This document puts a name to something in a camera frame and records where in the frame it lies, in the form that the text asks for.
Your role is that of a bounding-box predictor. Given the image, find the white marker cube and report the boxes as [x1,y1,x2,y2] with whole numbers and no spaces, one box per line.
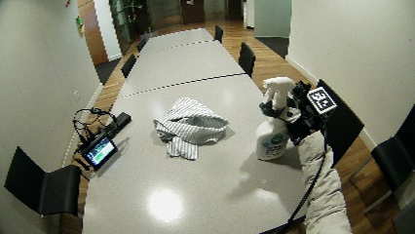
[306,86,338,115]

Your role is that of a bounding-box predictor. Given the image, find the white spray bottle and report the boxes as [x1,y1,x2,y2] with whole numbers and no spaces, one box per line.
[254,76,302,162]

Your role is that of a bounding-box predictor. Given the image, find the small screen device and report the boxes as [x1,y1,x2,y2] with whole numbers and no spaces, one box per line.
[79,136,120,172]

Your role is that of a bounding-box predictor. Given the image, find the brown wooden door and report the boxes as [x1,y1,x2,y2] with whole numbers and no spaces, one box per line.
[180,0,208,25]

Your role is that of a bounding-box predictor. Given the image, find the black chair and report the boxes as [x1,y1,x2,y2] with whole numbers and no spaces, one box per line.
[213,24,226,45]
[136,34,150,53]
[237,41,257,79]
[370,103,415,193]
[317,78,366,168]
[3,145,82,217]
[120,53,138,79]

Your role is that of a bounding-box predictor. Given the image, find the black glove cable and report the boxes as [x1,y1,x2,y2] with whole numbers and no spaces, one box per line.
[258,129,330,234]

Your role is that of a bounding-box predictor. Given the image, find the striped cloth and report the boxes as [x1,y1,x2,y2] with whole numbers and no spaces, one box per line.
[153,97,231,161]

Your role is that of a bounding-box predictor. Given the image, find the white palm camera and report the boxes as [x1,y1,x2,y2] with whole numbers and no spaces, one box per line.
[278,107,303,124]

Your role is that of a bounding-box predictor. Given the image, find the green wall notes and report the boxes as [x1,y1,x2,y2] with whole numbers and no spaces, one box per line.
[76,15,86,36]

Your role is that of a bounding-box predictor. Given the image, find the bundle of black cables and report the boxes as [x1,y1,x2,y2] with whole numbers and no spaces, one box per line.
[72,107,118,146]

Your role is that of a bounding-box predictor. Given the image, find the black power box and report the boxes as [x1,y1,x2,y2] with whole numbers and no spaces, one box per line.
[102,111,133,138]

